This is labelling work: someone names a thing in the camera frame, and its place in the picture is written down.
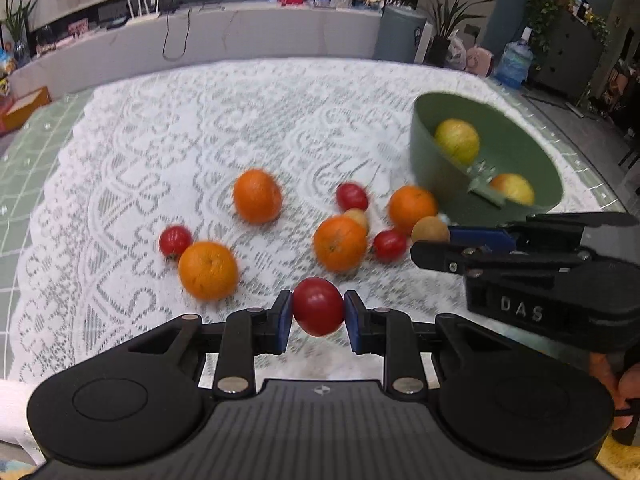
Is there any person's right hand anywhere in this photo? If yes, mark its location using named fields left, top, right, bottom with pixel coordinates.
left=590, top=354, right=640, bottom=431

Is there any orange cardboard box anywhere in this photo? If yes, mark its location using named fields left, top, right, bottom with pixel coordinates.
left=0, top=86, right=52, bottom=134

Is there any white plastic bag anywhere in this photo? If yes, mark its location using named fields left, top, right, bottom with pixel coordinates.
left=445, top=30, right=469, bottom=69

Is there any grey cabinet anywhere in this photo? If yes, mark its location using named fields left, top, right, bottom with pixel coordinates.
left=530, top=10, right=606, bottom=102

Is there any small red cherry tomato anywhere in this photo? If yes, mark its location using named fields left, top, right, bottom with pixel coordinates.
left=372, top=229, right=408, bottom=263
left=159, top=225, right=194, bottom=260
left=336, top=182, right=370, bottom=212

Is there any brown longan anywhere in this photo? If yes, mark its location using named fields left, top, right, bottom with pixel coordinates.
left=343, top=208, right=371, bottom=236
left=411, top=216, right=451, bottom=245

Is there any yellow-green apple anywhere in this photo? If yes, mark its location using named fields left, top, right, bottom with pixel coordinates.
left=434, top=119, right=481, bottom=165
left=489, top=173, right=536, bottom=206

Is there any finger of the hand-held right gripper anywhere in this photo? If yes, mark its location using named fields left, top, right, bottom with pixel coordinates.
left=447, top=212, right=636, bottom=254
left=410, top=240, right=593, bottom=276

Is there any black cable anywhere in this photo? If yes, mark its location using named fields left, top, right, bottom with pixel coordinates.
left=162, top=9, right=192, bottom=61

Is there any green bowl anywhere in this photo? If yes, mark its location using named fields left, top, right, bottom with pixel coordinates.
left=410, top=91, right=566, bottom=226

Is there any grey-green trash can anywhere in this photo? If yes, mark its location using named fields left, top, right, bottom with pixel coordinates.
left=374, top=6, right=427, bottom=64

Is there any white router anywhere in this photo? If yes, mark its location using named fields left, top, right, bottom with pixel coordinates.
left=125, top=0, right=163, bottom=27

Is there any potted plant with long leaves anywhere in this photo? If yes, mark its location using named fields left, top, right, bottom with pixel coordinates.
left=415, top=0, right=481, bottom=67

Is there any white lace tablecloth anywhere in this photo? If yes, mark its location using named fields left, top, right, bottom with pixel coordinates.
left=5, top=57, right=626, bottom=396

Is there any green plant in vase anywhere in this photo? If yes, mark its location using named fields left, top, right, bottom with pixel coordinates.
left=0, top=0, right=44, bottom=68

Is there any blue water bottle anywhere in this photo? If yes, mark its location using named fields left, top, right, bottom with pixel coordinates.
left=495, top=30, right=533, bottom=90

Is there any orange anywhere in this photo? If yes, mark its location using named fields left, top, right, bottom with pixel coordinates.
left=232, top=168, right=284, bottom=225
left=313, top=215, right=369, bottom=274
left=388, top=186, right=439, bottom=236
left=178, top=241, right=239, bottom=302

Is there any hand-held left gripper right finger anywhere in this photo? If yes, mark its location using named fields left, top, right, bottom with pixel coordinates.
left=344, top=290, right=506, bottom=396

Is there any large red tomato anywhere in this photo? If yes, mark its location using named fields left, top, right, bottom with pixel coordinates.
left=291, top=276, right=346, bottom=337

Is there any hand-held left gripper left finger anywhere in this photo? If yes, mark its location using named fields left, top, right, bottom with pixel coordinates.
left=129, top=291, right=293, bottom=398

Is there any white television console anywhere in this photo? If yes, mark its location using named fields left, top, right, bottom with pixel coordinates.
left=10, top=2, right=383, bottom=99

